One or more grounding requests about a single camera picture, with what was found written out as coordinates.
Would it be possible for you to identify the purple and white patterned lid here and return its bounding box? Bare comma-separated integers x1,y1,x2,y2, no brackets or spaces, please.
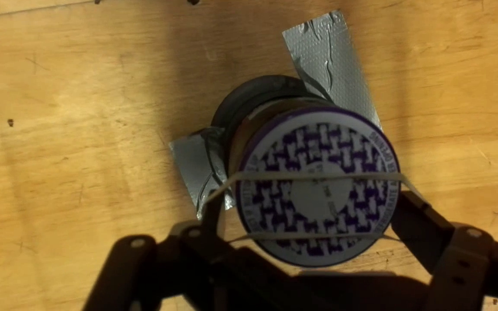
235,107,402,268

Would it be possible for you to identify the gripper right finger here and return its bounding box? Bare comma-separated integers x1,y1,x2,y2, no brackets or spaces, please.
391,191,498,311

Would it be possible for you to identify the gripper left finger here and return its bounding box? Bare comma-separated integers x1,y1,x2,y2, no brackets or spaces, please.
83,194,249,311

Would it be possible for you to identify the beige rubber band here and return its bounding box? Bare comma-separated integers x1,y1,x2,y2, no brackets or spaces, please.
199,170,428,243

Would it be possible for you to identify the grey duct tape strip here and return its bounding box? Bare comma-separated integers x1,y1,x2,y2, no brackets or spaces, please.
169,127,236,221
282,10,383,131

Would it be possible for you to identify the black round base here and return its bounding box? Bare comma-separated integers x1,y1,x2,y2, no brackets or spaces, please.
210,75,332,173

